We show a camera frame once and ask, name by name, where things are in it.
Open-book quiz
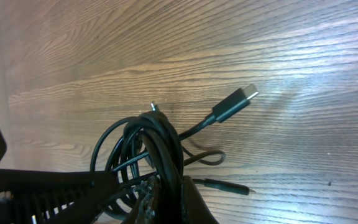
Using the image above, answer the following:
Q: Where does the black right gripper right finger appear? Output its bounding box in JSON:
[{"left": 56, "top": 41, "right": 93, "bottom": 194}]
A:
[{"left": 181, "top": 175, "right": 218, "bottom": 224}]

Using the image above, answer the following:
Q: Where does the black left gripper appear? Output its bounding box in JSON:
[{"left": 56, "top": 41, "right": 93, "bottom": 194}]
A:
[{"left": 0, "top": 130, "right": 119, "bottom": 223}]

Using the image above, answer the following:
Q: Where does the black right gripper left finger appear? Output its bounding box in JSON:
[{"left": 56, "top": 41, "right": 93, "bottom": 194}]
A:
[{"left": 122, "top": 176, "right": 162, "bottom": 224}]

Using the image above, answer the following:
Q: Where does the black short usb cable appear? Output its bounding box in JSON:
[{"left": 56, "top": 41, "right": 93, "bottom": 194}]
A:
[{"left": 113, "top": 101, "right": 256, "bottom": 196}]

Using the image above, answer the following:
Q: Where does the black thick plug cable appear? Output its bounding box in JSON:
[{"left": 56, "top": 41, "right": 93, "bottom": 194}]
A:
[{"left": 126, "top": 83, "right": 260, "bottom": 224}]

